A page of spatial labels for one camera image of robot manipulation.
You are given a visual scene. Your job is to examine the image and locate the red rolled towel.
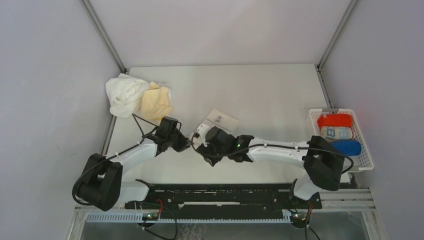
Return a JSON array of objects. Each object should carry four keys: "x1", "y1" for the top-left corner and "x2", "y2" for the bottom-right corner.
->
[{"x1": 316, "y1": 113, "x2": 353, "y2": 129}]

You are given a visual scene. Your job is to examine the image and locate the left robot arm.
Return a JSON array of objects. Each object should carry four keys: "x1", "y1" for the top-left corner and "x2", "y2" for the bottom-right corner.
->
[{"x1": 71, "y1": 130, "x2": 192, "y2": 212}]

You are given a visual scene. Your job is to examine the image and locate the white plastic basket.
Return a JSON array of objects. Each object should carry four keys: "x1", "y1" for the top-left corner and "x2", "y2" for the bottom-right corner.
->
[{"x1": 306, "y1": 108, "x2": 374, "y2": 172}]

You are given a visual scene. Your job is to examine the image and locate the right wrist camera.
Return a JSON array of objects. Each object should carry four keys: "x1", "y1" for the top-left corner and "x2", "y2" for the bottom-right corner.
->
[{"x1": 192, "y1": 123, "x2": 236, "y2": 150}]

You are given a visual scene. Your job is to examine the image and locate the blue towel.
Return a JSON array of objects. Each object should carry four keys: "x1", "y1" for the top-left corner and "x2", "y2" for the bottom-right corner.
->
[{"x1": 330, "y1": 140, "x2": 362, "y2": 157}]

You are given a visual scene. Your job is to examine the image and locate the cream towel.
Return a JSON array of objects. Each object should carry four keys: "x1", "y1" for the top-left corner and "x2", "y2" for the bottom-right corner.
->
[{"x1": 187, "y1": 108, "x2": 240, "y2": 143}]

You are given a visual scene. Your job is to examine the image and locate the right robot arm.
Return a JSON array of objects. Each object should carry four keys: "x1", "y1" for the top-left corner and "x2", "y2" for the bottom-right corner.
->
[{"x1": 195, "y1": 135, "x2": 345, "y2": 208}]

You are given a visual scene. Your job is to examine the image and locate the yellow towel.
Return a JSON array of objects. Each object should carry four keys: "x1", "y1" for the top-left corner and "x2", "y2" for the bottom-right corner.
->
[{"x1": 140, "y1": 82, "x2": 173, "y2": 122}]

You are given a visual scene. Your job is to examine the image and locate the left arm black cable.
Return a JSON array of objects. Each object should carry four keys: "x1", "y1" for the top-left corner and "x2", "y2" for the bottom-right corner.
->
[{"x1": 72, "y1": 113, "x2": 158, "y2": 207}]

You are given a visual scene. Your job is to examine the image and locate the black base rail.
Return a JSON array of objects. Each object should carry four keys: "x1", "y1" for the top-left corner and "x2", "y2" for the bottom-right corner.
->
[{"x1": 124, "y1": 183, "x2": 323, "y2": 221}]

